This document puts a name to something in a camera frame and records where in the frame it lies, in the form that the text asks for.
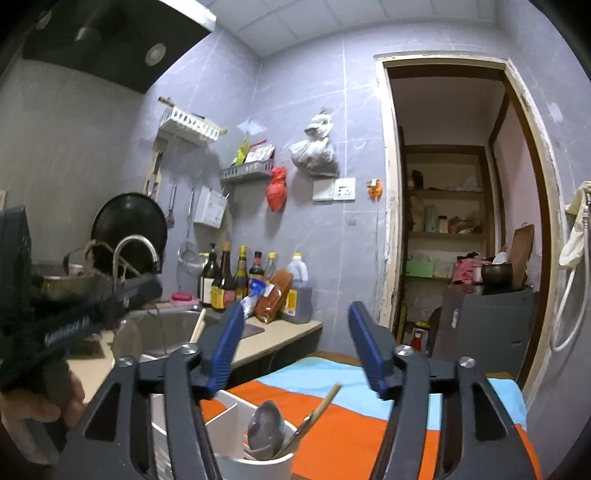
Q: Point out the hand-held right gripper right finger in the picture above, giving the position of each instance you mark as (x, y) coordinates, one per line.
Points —
(369, 344)

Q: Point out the dark pump bottle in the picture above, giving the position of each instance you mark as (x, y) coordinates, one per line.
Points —
(207, 277)

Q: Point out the stainless steel sink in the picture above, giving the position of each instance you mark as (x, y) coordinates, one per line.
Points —
(175, 325)

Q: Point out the white jar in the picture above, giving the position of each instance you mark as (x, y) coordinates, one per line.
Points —
(443, 225)

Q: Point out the cream rubber glove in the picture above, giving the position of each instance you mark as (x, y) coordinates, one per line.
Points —
(575, 240)

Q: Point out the metal wok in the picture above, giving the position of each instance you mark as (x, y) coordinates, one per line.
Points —
(64, 281)

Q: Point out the red plastic bag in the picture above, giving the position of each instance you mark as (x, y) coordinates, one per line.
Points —
(277, 191)

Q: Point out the white wall utensil holder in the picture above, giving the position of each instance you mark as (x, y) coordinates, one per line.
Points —
(210, 207)

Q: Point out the pink cloth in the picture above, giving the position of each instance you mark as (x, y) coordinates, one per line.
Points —
(466, 270)

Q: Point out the red label sauce bottle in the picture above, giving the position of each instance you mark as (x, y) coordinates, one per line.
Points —
(256, 272)

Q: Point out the white plastic utensil caddy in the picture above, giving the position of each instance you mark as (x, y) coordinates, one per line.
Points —
(258, 468)

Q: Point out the worn door frame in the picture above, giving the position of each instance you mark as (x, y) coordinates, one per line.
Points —
(390, 207)

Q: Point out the large oil jug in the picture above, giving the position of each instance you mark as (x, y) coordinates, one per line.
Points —
(300, 295)

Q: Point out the beige kitchen counter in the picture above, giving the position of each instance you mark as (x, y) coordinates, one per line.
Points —
(277, 334)

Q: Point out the chrome faucet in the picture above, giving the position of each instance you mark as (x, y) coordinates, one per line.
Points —
(138, 240)

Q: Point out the orange wall hook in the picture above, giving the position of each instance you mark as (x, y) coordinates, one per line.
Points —
(375, 189)

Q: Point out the grey wall shelf rack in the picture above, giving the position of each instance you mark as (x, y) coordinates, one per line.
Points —
(247, 171)

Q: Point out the green box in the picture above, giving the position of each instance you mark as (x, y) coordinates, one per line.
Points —
(419, 269)

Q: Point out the clear yellow cap bottle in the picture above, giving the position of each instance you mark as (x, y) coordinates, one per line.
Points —
(271, 265)

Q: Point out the hanging metal utensil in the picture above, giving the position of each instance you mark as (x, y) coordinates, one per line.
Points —
(171, 207)

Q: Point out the striped colourful cloth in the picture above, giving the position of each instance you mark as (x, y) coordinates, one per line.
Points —
(341, 415)

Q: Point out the white wall basket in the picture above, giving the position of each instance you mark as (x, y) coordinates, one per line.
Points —
(189, 124)

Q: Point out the orange food packet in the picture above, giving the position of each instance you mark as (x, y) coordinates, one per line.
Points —
(274, 295)

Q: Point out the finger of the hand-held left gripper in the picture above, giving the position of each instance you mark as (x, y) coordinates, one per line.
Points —
(138, 293)

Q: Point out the tall dark sauce bottle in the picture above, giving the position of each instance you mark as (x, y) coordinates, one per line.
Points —
(224, 281)

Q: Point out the pink sponge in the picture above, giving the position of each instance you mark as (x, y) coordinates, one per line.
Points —
(182, 297)

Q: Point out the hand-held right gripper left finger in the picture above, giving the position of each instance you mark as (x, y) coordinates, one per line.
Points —
(226, 344)

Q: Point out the row of seasoning packets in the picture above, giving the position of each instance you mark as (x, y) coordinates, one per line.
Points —
(256, 152)

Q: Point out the clear filled plastic bag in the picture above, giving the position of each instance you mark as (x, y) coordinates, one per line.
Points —
(316, 154)

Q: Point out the person's left hand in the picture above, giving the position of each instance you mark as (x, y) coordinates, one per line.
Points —
(27, 408)

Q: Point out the grey cabinet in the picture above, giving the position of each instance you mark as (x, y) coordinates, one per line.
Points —
(485, 323)

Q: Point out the hanging metal strainer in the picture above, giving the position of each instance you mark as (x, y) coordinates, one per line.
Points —
(189, 261)

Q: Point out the yellow cap sauce bottle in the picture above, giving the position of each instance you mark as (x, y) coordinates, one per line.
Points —
(241, 277)

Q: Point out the blue white food bag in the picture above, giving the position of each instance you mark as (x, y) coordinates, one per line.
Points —
(254, 297)

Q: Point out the wooden cutting board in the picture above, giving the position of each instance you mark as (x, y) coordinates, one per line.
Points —
(521, 254)

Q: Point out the wooden storage shelf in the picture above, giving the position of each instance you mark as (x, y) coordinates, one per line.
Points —
(443, 194)

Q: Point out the white wall switch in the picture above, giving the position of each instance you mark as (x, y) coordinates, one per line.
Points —
(323, 190)

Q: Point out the black range hood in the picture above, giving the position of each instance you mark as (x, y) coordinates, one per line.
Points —
(115, 41)

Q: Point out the white bowl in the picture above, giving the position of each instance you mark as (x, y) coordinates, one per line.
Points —
(499, 258)

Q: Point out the metal spoon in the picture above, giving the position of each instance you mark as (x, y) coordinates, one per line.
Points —
(265, 427)

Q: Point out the green jar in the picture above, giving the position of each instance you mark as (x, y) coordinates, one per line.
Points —
(431, 219)

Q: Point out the white wall socket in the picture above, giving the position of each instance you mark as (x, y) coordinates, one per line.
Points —
(344, 189)

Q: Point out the dark metal pot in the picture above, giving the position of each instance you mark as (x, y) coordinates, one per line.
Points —
(496, 276)

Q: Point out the black hanging wok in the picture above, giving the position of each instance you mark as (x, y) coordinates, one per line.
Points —
(134, 217)

